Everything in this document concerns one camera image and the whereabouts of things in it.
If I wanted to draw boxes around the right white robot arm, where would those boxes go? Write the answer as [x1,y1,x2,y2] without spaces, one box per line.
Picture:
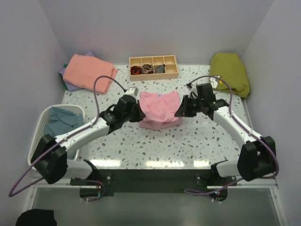
[175,83,279,185]

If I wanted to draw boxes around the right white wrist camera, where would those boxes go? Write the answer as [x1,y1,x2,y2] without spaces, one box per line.
[186,83,198,99]

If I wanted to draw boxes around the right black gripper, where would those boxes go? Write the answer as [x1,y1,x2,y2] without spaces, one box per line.
[175,95,204,118]

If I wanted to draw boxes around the orange black fabric roll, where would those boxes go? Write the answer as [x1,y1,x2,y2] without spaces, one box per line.
[130,65,142,75]

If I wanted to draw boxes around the blue t shirt in basket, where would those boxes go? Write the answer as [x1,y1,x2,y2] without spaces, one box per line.
[44,107,84,137]

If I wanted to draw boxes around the wooden compartment tray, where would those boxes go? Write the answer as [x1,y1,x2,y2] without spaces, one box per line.
[129,55,179,81]

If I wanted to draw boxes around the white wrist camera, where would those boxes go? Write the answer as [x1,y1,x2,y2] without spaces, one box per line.
[186,83,198,99]
[125,87,138,98]

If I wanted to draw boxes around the black object at bottom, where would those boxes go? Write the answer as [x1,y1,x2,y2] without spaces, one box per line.
[16,209,57,226]

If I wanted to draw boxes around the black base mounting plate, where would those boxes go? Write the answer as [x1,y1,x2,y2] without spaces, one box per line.
[70,169,237,198]

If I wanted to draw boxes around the white laundry basket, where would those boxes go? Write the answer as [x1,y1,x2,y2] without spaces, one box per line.
[27,104,85,165]

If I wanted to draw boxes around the grey fabric piece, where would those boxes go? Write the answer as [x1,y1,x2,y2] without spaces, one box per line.
[154,65,165,73]

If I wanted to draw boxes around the pink t shirt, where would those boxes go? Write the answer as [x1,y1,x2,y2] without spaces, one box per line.
[139,91,182,130]

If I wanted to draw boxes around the folded green t shirt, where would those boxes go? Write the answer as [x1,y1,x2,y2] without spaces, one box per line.
[63,64,68,91]

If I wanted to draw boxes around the olive snoopy t shirt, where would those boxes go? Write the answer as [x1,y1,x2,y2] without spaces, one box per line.
[209,53,250,98]

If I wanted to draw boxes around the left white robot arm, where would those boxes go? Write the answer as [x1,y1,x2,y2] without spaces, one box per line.
[31,92,145,185]

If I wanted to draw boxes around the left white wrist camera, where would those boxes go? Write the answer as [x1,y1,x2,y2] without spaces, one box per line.
[125,87,138,98]

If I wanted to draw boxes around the folded salmon t shirt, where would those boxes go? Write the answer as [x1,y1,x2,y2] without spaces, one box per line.
[63,54,118,94]

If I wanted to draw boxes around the brown floral fabric roll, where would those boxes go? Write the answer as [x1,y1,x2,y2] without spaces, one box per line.
[141,64,153,74]

